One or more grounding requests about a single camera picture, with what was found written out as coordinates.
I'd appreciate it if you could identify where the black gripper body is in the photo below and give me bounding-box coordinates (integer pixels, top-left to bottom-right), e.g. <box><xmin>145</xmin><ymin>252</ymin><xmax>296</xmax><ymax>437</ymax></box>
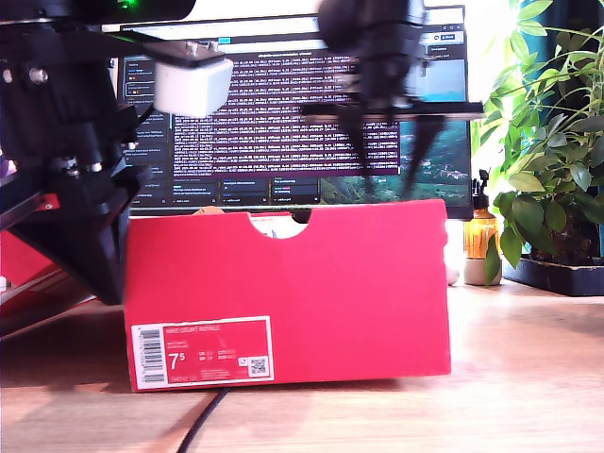
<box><xmin>0</xmin><ymin>24</ymin><xmax>155</xmax><ymax>224</ymax></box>

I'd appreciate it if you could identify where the red Nike shoebox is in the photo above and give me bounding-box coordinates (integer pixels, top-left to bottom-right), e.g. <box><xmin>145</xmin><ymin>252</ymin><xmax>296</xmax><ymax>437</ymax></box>
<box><xmin>0</xmin><ymin>197</ymin><xmax>453</xmax><ymax>394</ymax></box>

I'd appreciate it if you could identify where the large computer monitor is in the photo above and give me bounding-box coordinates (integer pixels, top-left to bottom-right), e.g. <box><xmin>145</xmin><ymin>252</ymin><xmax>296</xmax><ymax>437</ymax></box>
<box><xmin>112</xmin><ymin>5</ymin><xmax>475</xmax><ymax>222</ymax></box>

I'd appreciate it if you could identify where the amber pump bottle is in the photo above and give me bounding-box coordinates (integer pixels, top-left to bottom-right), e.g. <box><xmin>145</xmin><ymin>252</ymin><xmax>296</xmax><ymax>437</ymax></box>
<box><xmin>464</xmin><ymin>169</ymin><xmax>500</xmax><ymax>260</ymax></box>

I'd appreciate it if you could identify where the green leafy plant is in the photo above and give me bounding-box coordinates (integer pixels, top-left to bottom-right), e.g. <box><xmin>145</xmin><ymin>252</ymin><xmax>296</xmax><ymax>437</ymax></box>
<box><xmin>471</xmin><ymin>0</ymin><xmax>604</xmax><ymax>287</ymax></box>

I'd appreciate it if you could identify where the beige round pot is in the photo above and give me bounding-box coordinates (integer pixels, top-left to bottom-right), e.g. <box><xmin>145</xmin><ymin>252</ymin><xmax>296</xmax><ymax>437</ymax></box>
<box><xmin>463</xmin><ymin>258</ymin><xmax>503</xmax><ymax>287</ymax></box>

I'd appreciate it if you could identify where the black plant tray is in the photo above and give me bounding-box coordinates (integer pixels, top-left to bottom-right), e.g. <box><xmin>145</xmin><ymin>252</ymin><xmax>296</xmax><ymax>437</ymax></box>
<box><xmin>502</xmin><ymin>256</ymin><xmax>604</xmax><ymax>297</ymax></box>

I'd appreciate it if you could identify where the dark teal curtain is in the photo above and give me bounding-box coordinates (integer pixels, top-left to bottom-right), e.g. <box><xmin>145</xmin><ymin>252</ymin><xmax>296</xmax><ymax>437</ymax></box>
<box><xmin>537</xmin><ymin>0</ymin><xmax>604</xmax><ymax>109</ymax></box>

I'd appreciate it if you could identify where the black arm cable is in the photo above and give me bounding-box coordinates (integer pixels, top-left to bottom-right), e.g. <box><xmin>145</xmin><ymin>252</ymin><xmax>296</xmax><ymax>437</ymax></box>
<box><xmin>134</xmin><ymin>101</ymin><xmax>157</xmax><ymax>125</ymax></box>

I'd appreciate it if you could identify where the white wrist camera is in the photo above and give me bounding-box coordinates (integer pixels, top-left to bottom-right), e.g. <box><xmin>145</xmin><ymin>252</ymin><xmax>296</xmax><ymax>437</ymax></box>
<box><xmin>101</xmin><ymin>27</ymin><xmax>235</xmax><ymax>119</ymax></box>

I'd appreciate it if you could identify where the black table cable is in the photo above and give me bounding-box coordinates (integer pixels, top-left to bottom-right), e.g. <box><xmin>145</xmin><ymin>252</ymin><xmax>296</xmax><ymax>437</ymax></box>
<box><xmin>177</xmin><ymin>387</ymin><xmax>231</xmax><ymax>453</ymax></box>

